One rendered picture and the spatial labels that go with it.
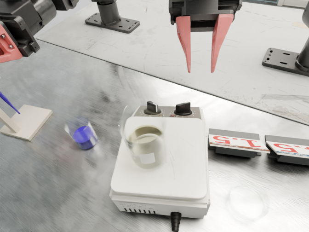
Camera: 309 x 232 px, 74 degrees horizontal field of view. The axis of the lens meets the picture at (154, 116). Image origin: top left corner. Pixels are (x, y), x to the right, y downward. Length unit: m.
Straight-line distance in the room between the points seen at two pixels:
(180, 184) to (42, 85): 0.46
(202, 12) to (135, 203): 0.27
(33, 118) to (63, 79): 0.14
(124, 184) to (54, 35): 0.65
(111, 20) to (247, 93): 0.49
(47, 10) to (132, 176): 0.38
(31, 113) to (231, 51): 0.52
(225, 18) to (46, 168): 0.39
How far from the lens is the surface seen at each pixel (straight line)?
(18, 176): 0.46
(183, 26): 0.32
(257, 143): 0.39
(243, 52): 0.62
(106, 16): 0.76
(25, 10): 0.48
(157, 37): 0.68
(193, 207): 0.28
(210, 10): 0.33
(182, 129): 0.30
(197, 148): 0.29
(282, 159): 0.40
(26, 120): 0.53
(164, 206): 0.29
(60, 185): 0.41
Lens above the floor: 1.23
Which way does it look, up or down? 50 degrees down
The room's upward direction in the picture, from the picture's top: 8 degrees counter-clockwise
